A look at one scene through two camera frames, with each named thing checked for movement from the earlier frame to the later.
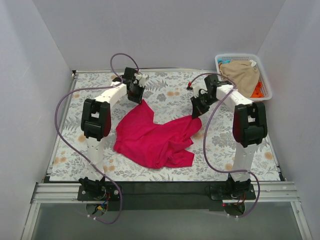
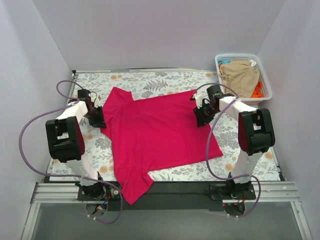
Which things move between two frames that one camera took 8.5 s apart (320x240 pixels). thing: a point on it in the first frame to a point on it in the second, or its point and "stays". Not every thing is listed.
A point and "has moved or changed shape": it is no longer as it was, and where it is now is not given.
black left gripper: [136, 90] to [98, 118]
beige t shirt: [243, 73] stays
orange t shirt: [258, 92] stays
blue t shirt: [223, 61] stays
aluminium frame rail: [264, 192] stays
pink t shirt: [156, 146] has moved or changed shape
